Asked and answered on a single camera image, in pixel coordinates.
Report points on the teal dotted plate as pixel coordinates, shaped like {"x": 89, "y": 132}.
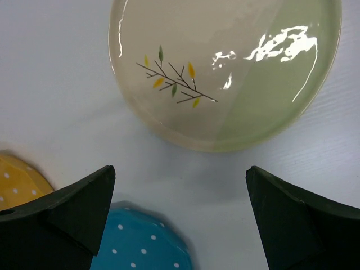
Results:
{"x": 138, "y": 238}

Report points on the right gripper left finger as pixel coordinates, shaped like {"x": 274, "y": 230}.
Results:
{"x": 62, "y": 230}

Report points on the cream green plate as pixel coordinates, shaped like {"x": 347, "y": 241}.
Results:
{"x": 219, "y": 76}

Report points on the yellow dotted plate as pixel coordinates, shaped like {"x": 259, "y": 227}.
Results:
{"x": 20, "y": 182}

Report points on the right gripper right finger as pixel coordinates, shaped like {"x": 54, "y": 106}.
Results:
{"x": 300, "y": 229}

